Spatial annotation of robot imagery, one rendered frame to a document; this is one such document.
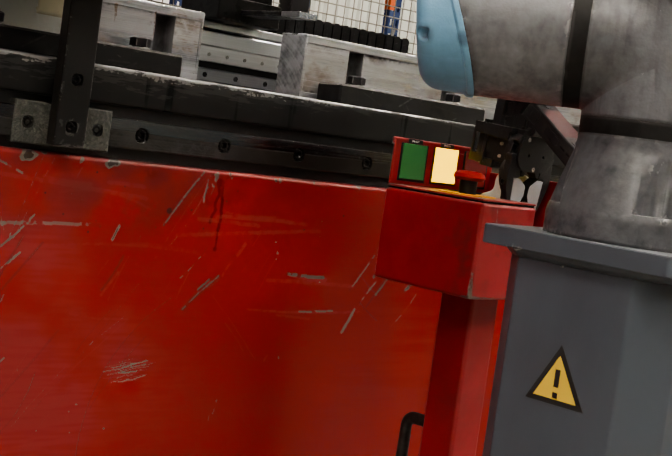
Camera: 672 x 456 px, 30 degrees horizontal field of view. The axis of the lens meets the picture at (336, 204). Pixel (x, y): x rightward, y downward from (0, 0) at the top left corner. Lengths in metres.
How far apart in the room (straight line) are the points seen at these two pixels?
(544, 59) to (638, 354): 0.24
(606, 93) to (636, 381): 0.23
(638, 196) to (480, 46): 0.17
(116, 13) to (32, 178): 0.28
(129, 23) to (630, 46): 0.81
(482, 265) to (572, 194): 0.49
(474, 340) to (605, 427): 0.63
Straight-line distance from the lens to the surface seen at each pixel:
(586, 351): 1.00
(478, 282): 1.50
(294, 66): 1.83
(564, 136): 1.59
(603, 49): 1.02
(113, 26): 1.64
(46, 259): 1.49
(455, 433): 1.61
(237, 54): 2.05
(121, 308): 1.55
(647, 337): 0.98
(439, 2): 1.03
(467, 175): 1.55
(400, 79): 1.94
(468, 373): 1.60
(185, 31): 1.70
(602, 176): 1.01
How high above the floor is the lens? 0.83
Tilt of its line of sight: 3 degrees down
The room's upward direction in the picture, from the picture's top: 8 degrees clockwise
